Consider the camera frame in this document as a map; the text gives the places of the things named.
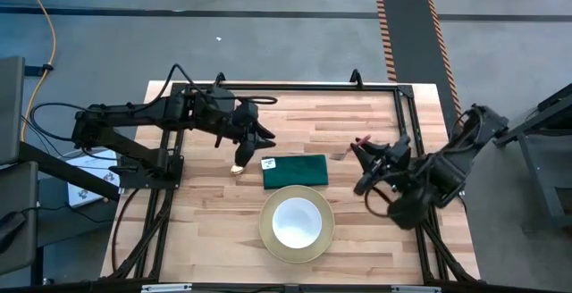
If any dark grey chair cushion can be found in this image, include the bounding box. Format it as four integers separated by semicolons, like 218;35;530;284
0;161;40;276
0;55;27;167

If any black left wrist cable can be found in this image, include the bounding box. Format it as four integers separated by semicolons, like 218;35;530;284
133;63;279;106

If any black mat with orange stripes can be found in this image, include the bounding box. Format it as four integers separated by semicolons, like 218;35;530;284
374;0;464;127

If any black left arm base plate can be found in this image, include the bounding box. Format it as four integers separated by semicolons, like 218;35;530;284
109;143;185;190

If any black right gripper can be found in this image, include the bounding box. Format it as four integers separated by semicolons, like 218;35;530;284
350;134;413;196

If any orange floor cable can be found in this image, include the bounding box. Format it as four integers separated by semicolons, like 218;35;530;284
16;0;58;145

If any white bowl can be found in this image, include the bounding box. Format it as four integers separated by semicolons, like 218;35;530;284
272;197;324;250

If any black floor cable clip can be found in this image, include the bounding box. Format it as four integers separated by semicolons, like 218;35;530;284
24;63;55;78

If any silver table edge bracket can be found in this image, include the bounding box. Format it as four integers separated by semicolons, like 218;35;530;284
140;283;193;293
391;285;442;293

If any dark green folded napkin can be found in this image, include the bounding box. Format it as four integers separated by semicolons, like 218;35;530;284
261;154;330;190

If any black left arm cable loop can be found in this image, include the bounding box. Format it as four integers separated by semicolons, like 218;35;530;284
29;102;90;145

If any black metal table frame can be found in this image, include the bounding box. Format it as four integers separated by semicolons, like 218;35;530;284
100;68;482;293

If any pale yellow plate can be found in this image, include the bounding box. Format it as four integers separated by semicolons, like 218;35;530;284
258;184;336;264

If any black metal cart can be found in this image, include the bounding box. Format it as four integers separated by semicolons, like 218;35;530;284
492;82;572;234

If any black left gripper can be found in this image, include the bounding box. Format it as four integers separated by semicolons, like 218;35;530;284
225;102;277;168

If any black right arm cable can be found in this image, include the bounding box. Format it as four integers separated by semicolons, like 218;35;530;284
363;184;397;219

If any white printed box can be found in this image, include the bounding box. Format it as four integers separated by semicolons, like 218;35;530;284
66;149;121;208

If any black diagonal support beam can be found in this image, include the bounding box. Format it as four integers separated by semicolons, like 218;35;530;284
17;140;122;203

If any dark brown hanging cable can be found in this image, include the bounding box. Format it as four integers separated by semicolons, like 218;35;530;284
111;188;140;272

